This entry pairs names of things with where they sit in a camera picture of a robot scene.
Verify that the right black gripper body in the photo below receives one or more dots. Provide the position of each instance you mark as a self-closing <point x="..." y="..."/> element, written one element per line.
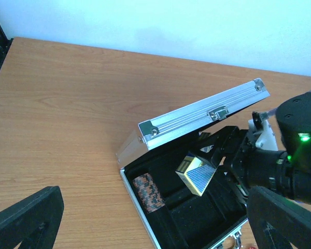
<point x="225" y="150"/>

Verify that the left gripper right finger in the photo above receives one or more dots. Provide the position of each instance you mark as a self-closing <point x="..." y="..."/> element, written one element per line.
<point x="277" y="222"/>

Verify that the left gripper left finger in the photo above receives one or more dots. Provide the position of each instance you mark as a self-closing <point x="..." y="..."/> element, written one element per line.
<point x="34" y="221"/>

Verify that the blue playing card deck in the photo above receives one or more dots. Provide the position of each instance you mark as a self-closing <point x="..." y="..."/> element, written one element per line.
<point x="195" y="174"/>

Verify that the aluminium poker case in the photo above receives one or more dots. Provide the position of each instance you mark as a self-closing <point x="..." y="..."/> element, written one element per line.
<point x="159" y="145"/>

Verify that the stack of poker chips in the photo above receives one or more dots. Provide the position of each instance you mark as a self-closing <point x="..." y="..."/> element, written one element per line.
<point x="148" y="193"/>

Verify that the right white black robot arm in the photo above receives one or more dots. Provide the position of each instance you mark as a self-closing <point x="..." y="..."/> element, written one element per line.
<point x="285" y="172"/>

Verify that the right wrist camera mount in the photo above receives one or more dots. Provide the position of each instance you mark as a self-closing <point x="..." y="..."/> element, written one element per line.
<point x="264" y="136"/>

